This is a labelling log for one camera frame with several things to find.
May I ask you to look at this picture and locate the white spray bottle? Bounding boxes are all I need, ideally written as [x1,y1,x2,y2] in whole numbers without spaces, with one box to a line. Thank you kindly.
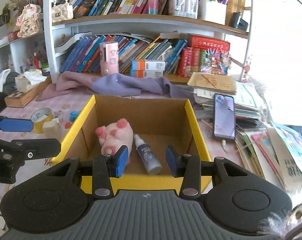
[134,134,162,176]

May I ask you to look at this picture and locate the pink plush pig toy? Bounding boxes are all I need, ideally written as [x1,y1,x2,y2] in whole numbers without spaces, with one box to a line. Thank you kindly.
[95,118,134,164]

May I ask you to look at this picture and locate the yellow tape roll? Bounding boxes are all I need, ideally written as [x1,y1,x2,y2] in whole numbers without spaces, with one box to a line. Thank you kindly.
[30,107,53,134]

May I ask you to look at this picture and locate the yellow cardboard box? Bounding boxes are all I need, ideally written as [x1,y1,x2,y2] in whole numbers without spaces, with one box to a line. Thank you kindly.
[51,95,211,191]

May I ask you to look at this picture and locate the white square charger block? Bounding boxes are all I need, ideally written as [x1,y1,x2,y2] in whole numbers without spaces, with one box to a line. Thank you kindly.
[42,118,62,141]

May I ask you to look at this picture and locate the blue plastic bag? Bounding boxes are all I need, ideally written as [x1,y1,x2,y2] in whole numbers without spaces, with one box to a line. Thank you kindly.
[69,111,80,122]

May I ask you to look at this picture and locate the small red white box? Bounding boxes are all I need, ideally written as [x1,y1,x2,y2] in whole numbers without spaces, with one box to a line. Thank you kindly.
[53,110,63,122]

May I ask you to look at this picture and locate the white tissue pack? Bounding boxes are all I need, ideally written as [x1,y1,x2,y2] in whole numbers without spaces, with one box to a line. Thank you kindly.
[15,69,47,93]

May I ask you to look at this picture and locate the pink checked tablecloth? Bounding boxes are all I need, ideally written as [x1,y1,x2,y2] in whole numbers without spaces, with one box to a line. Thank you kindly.
[0,89,241,213]

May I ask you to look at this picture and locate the black smartphone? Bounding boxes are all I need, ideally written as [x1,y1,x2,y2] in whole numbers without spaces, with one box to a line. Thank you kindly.
[213,93,236,141]

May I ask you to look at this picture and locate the pink purple cloth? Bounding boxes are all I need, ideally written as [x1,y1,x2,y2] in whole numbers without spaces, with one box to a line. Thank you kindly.
[36,70,192,102]

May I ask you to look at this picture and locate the orange white box lower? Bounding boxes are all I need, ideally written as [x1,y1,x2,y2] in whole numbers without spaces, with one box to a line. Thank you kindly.
[130,70,163,78]

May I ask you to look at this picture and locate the orange white box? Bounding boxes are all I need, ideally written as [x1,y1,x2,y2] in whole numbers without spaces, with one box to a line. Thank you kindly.
[130,70,163,78]
[131,59,166,71]

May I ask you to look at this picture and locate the brown envelope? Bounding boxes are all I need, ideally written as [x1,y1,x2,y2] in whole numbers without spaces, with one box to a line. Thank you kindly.
[187,72,236,93]

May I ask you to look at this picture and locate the orange white box upper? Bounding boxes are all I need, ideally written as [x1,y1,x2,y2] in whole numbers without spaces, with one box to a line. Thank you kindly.
[131,59,166,71]

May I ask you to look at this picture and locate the row of blue books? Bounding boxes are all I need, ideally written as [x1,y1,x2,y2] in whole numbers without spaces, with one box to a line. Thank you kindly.
[60,35,107,73]

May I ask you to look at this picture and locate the stack of books and papers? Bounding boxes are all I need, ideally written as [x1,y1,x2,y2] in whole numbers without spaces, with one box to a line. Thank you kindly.
[192,81,302,192]

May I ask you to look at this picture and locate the pink decorative doll figure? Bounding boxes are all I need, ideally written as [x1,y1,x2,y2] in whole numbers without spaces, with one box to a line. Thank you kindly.
[16,4,41,38]

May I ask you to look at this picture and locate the white bookshelf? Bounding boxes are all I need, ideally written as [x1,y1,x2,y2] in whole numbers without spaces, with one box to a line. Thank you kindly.
[0,0,254,83]

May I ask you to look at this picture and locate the pink cylindrical device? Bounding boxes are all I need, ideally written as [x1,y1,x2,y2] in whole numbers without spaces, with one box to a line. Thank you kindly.
[99,42,119,76]

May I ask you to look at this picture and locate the red dictionary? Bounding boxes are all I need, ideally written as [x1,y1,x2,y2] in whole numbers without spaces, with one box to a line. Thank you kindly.
[187,34,230,51]

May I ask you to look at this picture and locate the cream quilted handbag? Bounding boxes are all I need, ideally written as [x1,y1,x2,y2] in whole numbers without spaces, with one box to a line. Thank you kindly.
[51,0,74,23]

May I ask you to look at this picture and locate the white pen holder box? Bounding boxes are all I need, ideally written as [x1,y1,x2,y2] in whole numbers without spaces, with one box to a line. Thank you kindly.
[198,0,227,25]

